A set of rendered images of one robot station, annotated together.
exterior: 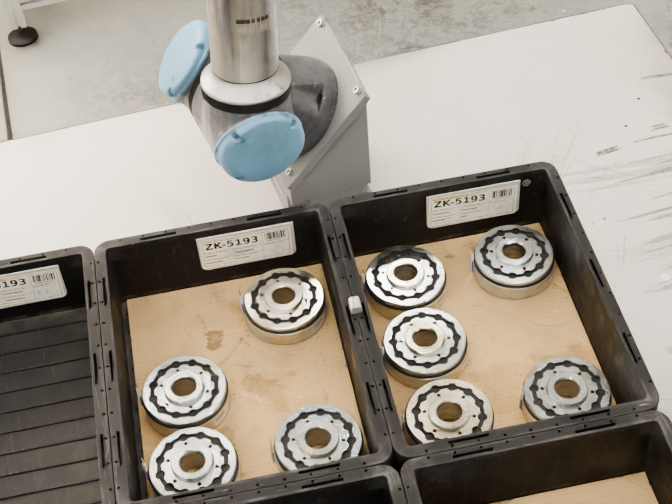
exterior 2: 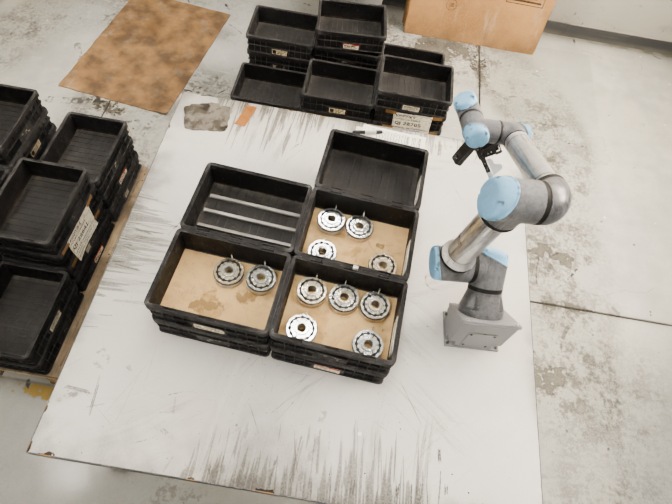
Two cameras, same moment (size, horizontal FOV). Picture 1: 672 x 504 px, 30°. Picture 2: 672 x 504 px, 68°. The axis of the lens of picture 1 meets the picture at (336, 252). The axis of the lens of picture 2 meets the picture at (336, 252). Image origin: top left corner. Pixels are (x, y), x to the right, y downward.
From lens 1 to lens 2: 1.36 m
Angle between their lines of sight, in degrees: 55
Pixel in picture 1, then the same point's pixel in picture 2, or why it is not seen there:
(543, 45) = (522, 469)
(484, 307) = (354, 329)
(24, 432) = (369, 190)
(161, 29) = not seen: outside the picture
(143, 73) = (656, 385)
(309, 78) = (480, 304)
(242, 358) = (368, 250)
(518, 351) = (330, 329)
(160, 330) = (391, 233)
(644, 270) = (366, 427)
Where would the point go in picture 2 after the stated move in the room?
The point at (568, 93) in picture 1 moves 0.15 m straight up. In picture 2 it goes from (483, 461) to (500, 453)
